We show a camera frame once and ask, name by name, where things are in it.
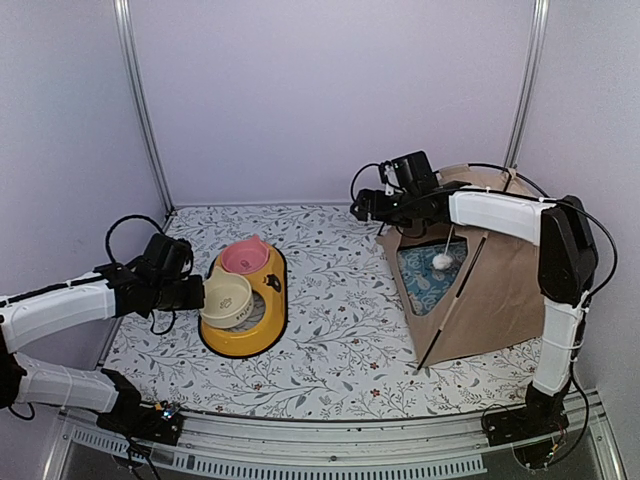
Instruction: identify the cream round bowl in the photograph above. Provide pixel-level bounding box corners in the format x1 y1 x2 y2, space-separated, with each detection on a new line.
200 265 254 329

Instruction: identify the pink round bowl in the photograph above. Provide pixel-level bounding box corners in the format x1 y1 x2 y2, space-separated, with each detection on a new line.
220 235 270 275

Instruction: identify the blue snowman pattern mat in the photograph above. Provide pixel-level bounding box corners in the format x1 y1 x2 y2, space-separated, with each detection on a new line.
397 240 468 316

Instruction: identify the yellow pet bowl stand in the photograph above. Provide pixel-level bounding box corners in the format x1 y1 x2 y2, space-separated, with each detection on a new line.
198 235 288 359

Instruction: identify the beige fabric pet tent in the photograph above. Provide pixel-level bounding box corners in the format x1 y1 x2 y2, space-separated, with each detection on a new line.
375 166 551 371

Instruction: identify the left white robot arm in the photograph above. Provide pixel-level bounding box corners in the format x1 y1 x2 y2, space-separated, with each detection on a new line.
1 233 204 415

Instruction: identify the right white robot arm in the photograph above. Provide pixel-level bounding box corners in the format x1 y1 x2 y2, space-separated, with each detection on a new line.
350 151 598 406

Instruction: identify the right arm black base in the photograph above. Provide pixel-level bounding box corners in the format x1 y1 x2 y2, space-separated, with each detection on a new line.
480 403 569 470

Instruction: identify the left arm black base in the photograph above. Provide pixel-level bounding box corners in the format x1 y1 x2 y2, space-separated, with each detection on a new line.
96 369 184 446

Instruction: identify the white pompom hanging toy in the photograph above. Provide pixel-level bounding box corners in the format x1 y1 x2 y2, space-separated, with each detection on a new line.
432 227 453 271

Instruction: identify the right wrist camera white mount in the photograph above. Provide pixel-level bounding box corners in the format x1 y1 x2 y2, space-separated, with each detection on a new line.
378 166 394 196

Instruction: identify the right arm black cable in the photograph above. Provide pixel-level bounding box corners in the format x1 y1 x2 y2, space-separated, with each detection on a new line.
348 162 619 301

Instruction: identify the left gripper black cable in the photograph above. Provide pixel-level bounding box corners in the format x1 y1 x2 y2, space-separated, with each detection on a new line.
103 214 176 336

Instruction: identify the right aluminium frame post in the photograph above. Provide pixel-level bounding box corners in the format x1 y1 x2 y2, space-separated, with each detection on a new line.
502 0 550 169

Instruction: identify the aluminium frame post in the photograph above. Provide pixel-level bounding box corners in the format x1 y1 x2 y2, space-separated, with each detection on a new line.
502 0 550 169
113 0 175 217

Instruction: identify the aluminium front rail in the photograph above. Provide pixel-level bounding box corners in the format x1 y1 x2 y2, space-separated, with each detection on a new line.
42 391 629 479

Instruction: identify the left aluminium frame post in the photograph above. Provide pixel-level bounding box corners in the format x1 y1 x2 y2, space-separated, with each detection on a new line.
113 0 175 217

